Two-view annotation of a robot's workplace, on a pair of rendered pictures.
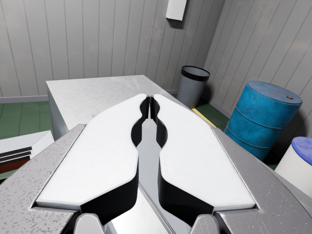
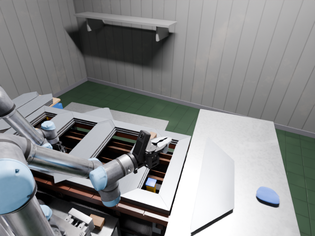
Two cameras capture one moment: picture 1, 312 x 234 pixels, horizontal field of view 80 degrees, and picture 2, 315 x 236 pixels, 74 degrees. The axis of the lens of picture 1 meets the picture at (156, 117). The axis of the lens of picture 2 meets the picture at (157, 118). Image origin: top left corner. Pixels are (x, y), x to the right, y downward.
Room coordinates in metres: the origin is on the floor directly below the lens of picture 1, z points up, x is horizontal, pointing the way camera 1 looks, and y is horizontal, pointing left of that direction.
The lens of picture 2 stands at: (-0.30, -0.56, 2.04)
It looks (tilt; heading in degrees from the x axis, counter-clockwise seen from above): 35 degrees down; 58
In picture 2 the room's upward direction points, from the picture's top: 1 degrees clockwise
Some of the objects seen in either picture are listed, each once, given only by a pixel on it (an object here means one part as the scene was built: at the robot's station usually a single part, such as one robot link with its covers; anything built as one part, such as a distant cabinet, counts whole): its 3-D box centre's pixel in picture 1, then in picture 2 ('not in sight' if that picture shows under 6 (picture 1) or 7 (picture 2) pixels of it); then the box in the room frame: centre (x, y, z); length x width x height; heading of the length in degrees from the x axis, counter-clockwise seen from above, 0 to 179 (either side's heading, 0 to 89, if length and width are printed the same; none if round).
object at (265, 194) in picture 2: not in sight; (267, 195); (0.58, -0.28, 1.07); 0.12 x 0.10 x 0.03; 132
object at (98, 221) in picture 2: not in sight; (95, 222); (-0.24, 0.26, 0.71); 0.10 x 0.06 x 0.05; 133
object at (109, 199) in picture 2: not in sight; (108, 188); (-0.19, -0.02, 1.34); 0.11 x 0.08 x 0.11; 98
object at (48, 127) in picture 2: not in sight; (48, 130); (-0.34, 0.73, 1.18); 0.09 x 0.08 x 0.11; 17
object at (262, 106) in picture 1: (256, 122); not in sight; (2.09, -1.23, 0.45); 0.62 x 0.60 x 0.90; 123
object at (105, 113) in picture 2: not in sight; (99, 113); (0.16, 1.39, 0.77); 0.45 x 0.20 x 0.04; 132
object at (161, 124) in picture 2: not in sight; (112, 118); (0.26, 1.28, 0.74); 1.20 x 0.26 x 0.03; 132
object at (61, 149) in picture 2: not in sight; (56, 148); (-0.33, 0.73, 1.02); 0.09 x 0.08 x 0.12; 132
